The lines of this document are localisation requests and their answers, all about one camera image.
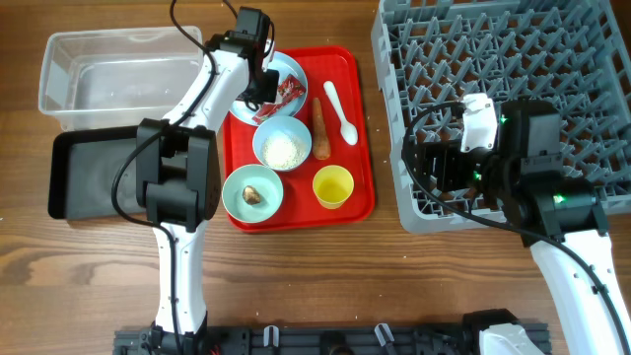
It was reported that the yellow plastic cup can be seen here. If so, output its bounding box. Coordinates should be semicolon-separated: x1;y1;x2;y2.
313;165;355;209

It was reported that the clear plastic bin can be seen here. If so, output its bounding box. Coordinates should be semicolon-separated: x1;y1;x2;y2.
38;27;203;131

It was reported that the white plastic spoon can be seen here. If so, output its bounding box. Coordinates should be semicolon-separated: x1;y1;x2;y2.
323;81;359;146

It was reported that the black waste tray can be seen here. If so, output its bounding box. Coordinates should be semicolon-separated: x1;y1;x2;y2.
47;126;137;221

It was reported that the red plastic tray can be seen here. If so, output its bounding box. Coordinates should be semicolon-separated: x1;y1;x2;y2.
228;45;375;233

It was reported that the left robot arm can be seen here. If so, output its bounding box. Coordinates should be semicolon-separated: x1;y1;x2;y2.
110;7;279;354

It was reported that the mint green bowl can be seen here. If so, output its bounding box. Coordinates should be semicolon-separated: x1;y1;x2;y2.
222;165;284;224

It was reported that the orange carrot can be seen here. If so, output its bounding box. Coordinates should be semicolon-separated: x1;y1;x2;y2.
312;98;331;160

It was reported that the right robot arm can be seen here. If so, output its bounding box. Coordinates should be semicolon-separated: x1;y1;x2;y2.
401;100;630;354

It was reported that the grey dishwasher rack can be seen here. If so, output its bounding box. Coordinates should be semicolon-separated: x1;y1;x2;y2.
371;0;630;233

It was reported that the light blue bowl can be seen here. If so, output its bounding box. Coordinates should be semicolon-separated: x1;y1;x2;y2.
252;116;312;172

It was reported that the red snack wrapper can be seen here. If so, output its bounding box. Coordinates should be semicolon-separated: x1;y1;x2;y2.
252;74;307;124

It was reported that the white rice pile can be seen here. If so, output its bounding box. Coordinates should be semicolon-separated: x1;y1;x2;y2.
261;133;307;171

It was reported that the brown food scrap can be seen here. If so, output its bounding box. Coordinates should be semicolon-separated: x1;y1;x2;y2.
242;185;262;205

